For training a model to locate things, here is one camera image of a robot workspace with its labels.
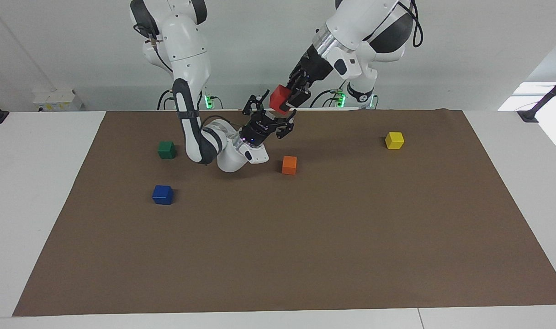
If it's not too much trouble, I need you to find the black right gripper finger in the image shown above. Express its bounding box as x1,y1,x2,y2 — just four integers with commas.
242,90,270,116
273,109,298,140

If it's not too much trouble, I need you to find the red wooden block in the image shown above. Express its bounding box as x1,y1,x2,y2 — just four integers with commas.
269,85,292,115

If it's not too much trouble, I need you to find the yellow wooden block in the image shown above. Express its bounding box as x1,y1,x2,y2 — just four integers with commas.
385,131,405,150

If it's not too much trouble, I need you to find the blue wooden block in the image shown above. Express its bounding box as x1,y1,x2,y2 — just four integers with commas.
152,185,175,205

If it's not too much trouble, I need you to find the brown paper table mat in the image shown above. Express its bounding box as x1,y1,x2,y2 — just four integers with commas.
12,109,556,317

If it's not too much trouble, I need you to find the black base cable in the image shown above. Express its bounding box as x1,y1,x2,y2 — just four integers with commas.
157,88,176,111
309,88,348,109

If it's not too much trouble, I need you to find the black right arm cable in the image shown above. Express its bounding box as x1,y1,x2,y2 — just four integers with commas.
199,114,242,134

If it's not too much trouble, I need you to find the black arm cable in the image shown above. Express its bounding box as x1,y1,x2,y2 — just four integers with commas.
199,114,242,134
397,0,424,48

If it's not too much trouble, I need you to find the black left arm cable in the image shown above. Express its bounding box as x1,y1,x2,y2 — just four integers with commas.
397,0,424,48

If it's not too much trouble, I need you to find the white wall socket box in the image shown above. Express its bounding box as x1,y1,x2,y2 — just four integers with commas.
32,89,85,112

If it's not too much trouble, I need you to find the black slanted camera stand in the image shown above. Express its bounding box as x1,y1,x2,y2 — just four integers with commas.
517,72,556,123

